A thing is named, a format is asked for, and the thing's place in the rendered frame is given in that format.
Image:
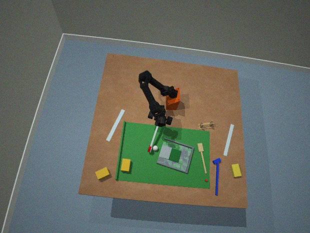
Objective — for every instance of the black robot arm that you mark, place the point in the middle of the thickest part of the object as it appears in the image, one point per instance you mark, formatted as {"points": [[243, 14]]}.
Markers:
{"points": [[154, 106]]}

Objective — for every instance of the green flat mat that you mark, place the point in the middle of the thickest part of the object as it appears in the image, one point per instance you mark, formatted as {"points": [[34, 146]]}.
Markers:
{"points": [[143, 168]]}

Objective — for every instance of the blue golf putter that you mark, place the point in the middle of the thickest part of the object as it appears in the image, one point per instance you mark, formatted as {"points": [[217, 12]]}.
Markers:
{"points": [[216, 161]]}

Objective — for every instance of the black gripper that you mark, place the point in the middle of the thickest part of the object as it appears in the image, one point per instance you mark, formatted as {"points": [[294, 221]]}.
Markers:
{"points": [[168, 120]]}

